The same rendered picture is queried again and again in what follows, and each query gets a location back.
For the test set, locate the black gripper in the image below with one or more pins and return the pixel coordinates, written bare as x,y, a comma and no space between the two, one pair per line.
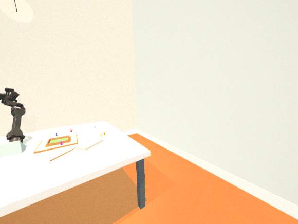
7,90

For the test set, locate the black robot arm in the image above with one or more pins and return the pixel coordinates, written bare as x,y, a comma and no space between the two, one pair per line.
15,134

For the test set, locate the cream board game track with arrows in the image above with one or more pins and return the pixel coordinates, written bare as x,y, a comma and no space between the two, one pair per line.
56,141

